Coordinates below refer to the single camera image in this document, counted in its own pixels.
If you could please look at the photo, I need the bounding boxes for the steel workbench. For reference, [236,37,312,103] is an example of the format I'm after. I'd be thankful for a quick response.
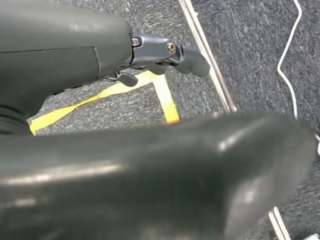
[177,0,292,240]

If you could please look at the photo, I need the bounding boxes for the yellow floor tape square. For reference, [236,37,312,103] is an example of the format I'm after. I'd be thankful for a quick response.
[29,70,180,136]

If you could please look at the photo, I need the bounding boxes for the white floor cable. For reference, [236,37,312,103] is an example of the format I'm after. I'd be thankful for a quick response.
[276,0,320,157]

